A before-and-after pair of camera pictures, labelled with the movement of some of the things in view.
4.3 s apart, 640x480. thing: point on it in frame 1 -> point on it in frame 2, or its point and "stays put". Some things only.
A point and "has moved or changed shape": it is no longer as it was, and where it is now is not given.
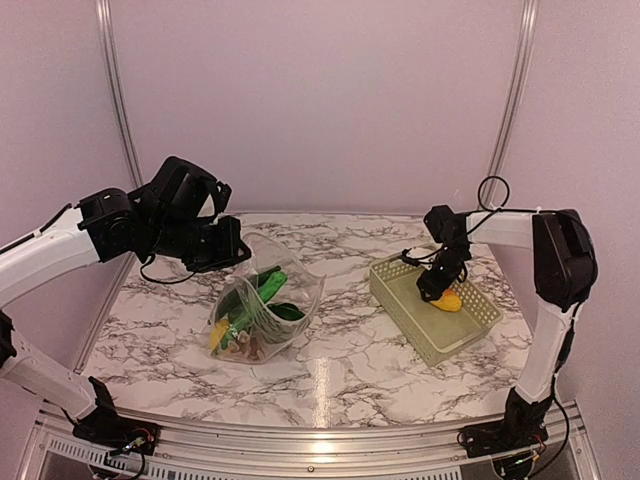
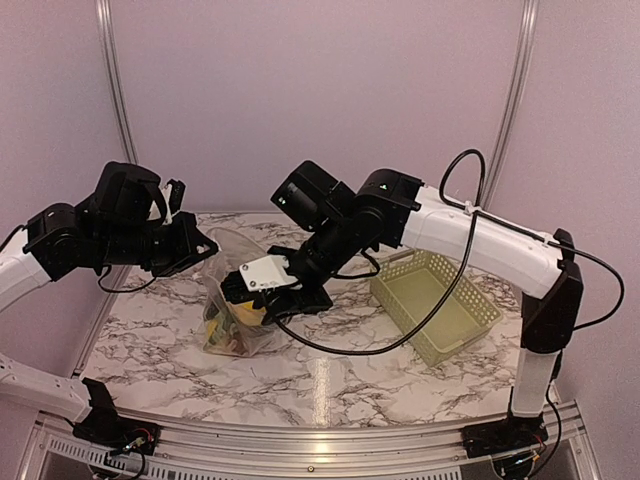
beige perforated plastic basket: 436,335 stays put
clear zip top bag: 263,311 has moved or changed shape
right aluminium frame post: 514,99 stays put
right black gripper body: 451,259 -> 334,247
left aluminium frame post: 112,71 stays put
